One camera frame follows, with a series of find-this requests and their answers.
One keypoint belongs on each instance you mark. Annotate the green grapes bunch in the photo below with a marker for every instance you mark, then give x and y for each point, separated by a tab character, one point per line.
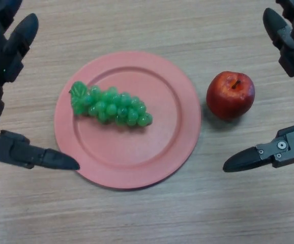
111	106

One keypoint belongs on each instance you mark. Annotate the pink round plate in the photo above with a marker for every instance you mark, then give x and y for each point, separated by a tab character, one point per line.
127	120

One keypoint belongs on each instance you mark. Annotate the red apple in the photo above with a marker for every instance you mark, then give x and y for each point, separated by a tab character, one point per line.
230	95

